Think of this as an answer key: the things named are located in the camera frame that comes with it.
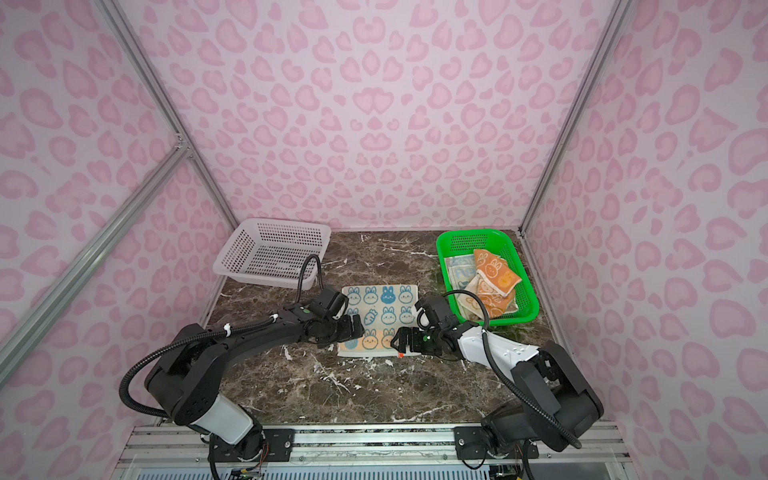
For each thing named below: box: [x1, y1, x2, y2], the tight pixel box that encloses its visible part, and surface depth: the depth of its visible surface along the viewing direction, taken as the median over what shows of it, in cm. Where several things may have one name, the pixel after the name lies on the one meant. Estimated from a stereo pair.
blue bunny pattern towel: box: [337, 284, 422, 357], surface depth 97 cm
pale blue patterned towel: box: [444, 254, 477, 292], surface depth 109 cm
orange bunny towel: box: [458, 249, 522, 320], surface depth 99 cm
